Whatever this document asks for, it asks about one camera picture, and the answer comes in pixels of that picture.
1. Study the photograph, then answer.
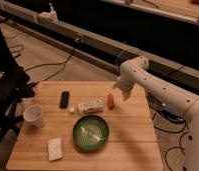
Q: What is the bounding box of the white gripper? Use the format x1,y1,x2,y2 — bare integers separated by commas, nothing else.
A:
113,75,135,101

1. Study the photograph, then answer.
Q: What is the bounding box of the long metal rail beam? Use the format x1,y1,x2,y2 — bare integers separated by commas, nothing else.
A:
0,0,199,94

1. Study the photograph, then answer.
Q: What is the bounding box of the blue box on floor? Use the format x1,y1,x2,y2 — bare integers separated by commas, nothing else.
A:
162,106,183,120

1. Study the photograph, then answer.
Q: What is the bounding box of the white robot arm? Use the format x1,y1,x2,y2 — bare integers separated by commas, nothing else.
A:
113,56,199,171

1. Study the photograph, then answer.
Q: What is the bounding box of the white sponge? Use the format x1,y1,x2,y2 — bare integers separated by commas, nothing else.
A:
48,138,62,161

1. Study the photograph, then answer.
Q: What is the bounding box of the white object on rail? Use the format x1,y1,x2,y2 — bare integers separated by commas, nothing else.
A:
38,4,58,22

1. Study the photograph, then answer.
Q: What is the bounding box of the white paper cup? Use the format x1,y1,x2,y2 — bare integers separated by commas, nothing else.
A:
23,105,45,128

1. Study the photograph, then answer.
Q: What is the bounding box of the white milk carton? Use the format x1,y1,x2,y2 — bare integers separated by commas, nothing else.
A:
69,99,104,114

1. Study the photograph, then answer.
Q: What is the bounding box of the green ceramic bowl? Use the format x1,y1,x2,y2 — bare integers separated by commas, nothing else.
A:
73,115,109,152

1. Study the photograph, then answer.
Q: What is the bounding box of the black floor cable left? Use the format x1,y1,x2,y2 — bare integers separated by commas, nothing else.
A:
24,37,81,83

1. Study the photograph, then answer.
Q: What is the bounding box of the wooden table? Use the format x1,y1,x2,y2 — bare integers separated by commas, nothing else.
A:
7,82,163,171

